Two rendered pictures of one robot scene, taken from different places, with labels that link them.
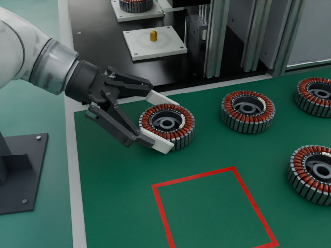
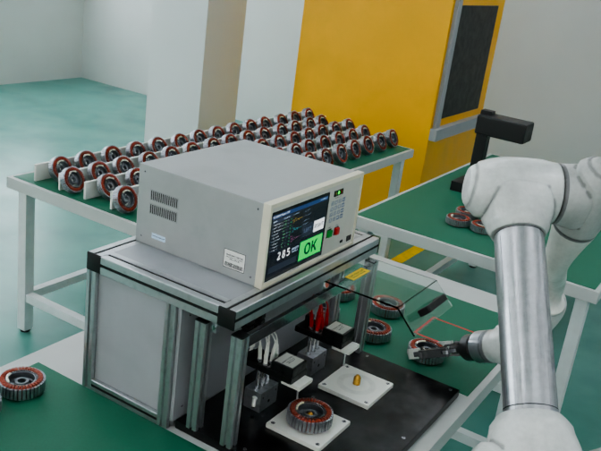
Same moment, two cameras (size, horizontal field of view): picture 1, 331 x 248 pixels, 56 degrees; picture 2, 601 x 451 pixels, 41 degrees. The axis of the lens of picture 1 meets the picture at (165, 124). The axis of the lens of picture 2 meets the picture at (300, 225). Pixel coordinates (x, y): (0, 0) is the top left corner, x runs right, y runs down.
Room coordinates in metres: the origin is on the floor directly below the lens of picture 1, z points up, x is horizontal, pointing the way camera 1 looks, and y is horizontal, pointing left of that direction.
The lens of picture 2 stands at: (2.27, 1.23, 1.87)
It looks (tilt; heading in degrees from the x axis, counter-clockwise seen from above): 20 degrees down; 225
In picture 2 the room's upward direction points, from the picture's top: 8 degrees clockwise
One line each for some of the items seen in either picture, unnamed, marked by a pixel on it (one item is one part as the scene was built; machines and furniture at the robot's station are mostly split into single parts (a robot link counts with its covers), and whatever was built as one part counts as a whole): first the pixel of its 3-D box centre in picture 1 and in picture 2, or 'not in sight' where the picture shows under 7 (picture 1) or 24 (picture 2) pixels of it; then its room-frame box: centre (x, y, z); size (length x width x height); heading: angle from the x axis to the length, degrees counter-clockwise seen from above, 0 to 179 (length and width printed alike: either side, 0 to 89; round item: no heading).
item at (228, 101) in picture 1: (247, 110); (373, 330); (0.51, -0.18, 0.77); 0.11 x 0.11 x 0.04
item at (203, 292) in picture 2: not in sight; (245, 251); (1.01, -0.24, 1.09); 0.68 x 0.44 x 0.05; 16
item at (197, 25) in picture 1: (202, 28); (311, 359); (0.84, -0.11, 0.80); 0.07 x 0.05 x 0.06; 16
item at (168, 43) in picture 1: (153, 41); (356, 386); (0.80, 0.03, 0.78); 0.15 x 0.15 x 0.01; 16
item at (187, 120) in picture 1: (166, 126); (426, 351); (0.46, 0.00, 0.77); 0.11 x 0.11 x 0.04
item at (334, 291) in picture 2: not in sight; (313, 302); (0.95, -0.03, 1.03); 0.62 x 0.01 x 0.03; 16
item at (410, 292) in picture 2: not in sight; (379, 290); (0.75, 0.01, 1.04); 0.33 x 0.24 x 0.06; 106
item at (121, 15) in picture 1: (136, 8); (308, 423); (1.04, 0.10, 0.78); 0.15 x 0.15 x 0.01; 16
